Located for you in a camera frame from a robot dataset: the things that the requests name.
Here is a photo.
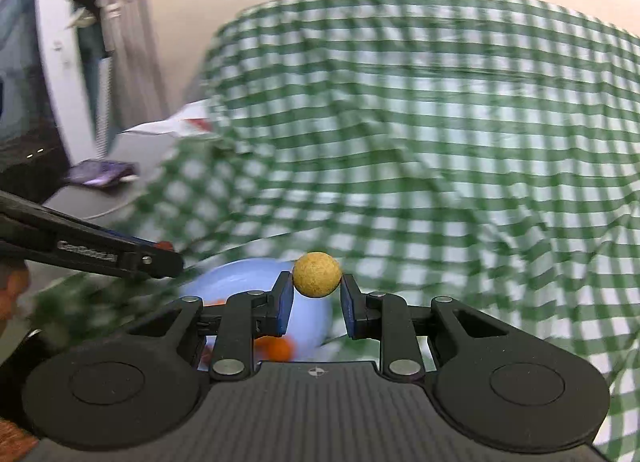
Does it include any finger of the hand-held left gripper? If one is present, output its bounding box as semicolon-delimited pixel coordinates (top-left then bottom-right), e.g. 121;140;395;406
0;189;162;250
0;222;185;280

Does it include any small yellow round fruit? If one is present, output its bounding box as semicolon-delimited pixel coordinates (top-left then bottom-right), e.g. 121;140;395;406
292;251;344;299

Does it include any grey cushion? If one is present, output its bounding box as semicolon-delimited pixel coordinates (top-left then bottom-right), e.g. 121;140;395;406
42;135;173;245

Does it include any white charging cable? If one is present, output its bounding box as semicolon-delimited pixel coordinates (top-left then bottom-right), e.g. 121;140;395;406
82;189;148;222

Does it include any grey curtain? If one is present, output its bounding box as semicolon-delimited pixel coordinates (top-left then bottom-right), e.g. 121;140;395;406
107;0;172;129

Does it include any white door frame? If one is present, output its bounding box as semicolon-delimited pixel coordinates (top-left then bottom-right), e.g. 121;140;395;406
34;0;109;169

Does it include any green white checked tablecloth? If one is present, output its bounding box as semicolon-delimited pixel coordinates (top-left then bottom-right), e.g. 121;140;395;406
30;0;640;462

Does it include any white paper sheet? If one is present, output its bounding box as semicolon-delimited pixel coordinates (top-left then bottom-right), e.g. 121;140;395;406
117;99;217;139

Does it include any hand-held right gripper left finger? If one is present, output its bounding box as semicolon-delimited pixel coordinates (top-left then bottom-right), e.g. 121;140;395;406
127;269;296;382

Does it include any black smartphone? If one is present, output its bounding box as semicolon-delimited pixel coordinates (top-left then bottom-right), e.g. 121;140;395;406
64;159;139;189

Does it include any light blue plate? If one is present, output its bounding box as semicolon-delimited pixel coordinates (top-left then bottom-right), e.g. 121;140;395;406
179;258;334;364

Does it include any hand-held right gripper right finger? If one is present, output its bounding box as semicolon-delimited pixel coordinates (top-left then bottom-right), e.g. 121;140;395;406
340;275;507;382

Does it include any large orange tangerine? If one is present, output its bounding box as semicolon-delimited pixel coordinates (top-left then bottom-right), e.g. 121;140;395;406
254;335;295;363

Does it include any black box with lights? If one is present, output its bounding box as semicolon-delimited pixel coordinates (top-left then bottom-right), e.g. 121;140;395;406
0;135;72;204

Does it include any teal hanging cloth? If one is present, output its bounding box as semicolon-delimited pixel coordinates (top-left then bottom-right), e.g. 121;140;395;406
75;7;109;66

